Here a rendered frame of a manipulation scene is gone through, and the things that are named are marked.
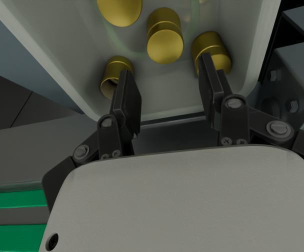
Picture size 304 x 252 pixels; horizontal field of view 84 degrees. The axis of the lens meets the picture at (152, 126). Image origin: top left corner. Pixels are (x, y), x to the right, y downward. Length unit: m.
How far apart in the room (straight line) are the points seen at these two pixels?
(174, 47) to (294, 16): 0.13
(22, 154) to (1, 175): 0.04
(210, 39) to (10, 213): 0.37
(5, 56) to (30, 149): 0.28
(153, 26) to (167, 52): 0.03
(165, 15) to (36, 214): 0.31
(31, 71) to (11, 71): 0.05
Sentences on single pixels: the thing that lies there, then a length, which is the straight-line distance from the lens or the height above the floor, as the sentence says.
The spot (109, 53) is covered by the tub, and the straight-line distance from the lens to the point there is 0.23.
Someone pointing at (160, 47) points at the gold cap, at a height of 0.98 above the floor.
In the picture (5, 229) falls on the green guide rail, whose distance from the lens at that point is 0.35.
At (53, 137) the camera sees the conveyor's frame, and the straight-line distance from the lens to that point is 0.35.
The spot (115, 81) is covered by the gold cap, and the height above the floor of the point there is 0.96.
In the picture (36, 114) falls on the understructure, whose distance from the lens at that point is 0.89.
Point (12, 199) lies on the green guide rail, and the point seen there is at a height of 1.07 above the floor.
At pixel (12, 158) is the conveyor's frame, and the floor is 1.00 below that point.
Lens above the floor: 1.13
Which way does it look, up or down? 36 degrees down
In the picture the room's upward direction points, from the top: 180 degrees counter-clockwise
